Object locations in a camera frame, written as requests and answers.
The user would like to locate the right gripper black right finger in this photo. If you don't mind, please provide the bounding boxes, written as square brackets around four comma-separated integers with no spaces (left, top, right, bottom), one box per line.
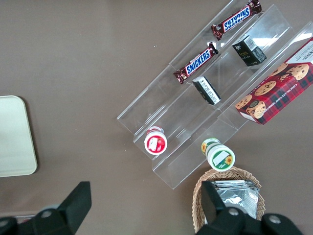
[197,181,263,235]

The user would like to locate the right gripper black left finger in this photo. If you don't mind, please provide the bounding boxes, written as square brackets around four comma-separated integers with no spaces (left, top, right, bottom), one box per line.
[33,181,92,235]

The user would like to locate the light wicker basket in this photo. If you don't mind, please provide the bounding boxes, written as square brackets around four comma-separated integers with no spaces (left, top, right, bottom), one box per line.
[192,166,266,235]

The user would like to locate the cream plastic tray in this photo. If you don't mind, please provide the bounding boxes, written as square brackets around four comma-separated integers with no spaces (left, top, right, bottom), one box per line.
[0,95,38,178]

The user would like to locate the stack of foil trays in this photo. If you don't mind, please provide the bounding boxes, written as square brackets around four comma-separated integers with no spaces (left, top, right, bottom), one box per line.
[211,179,260,221]

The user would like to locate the green lid yogurt cup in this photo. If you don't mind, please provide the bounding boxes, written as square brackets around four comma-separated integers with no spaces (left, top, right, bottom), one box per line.
[201,137,236,172]

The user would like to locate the red lid yogurt cup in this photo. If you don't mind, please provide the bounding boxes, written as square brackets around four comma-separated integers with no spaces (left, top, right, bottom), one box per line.
[143,125,169,156]

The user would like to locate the clear acrylic stepped display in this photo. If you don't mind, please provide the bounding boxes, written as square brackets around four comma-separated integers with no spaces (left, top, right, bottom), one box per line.
[116,0,313,190]

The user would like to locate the small black box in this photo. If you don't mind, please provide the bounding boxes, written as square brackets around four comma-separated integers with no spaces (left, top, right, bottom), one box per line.
[231,34,268,68]
[192,76,222,106]

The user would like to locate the red tartan cookie box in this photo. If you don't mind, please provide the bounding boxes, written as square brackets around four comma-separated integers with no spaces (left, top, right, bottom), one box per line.
[234,36,313,126]

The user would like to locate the Snickers chocolate bar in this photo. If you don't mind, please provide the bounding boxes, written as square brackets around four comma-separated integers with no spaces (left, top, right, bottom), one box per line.
[210,0,263,41]
[173,42,219,85]

